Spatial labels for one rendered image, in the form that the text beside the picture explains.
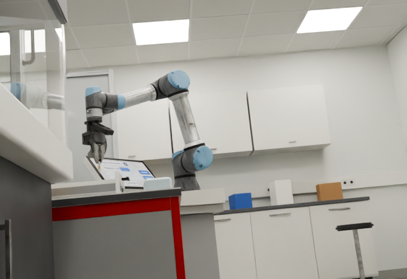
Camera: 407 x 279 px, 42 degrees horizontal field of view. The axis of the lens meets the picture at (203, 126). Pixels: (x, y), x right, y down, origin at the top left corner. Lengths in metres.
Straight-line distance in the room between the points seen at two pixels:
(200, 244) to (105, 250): 0.98
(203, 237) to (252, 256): 2.80
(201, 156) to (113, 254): 1.00
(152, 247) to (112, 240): 0.14
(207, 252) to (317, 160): 3.88
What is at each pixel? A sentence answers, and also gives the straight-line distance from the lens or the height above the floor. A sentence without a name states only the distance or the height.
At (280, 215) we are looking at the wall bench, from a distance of 5.63.
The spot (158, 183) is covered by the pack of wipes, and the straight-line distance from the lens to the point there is 1.91.
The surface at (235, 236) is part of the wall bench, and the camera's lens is 5.55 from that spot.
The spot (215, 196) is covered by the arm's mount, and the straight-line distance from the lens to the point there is 2.76.
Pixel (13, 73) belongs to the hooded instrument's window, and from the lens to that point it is 1.27.
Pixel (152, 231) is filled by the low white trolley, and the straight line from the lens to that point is 1.88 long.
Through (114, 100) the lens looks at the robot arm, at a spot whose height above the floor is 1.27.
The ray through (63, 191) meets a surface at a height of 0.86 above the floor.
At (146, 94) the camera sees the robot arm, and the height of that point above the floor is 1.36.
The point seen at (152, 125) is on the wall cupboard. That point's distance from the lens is 6.03.
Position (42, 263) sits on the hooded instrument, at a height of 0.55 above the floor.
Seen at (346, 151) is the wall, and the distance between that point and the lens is 6.64.
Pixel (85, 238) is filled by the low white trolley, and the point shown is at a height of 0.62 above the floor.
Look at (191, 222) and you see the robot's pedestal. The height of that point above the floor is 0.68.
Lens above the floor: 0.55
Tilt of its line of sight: 13 degrees up
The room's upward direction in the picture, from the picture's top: 6 degrees counter-clockwise
